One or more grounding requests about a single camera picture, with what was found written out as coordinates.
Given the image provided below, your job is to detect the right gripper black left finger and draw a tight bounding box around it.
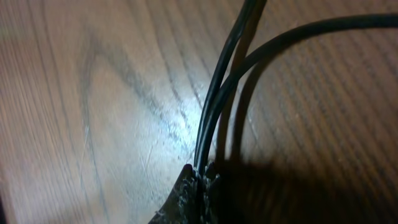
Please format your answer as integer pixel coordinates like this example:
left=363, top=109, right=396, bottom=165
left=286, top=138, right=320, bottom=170
left=149, top=164, right=199, bottom=224

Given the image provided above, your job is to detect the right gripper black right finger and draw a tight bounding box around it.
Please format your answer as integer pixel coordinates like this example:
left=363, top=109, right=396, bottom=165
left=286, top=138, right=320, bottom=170
left=203, top=162, right=245, bottom=224

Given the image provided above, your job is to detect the black USB-C cable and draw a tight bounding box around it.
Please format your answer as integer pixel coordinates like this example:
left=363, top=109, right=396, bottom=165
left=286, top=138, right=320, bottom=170
left=193, top=0, right=398, bottom=175

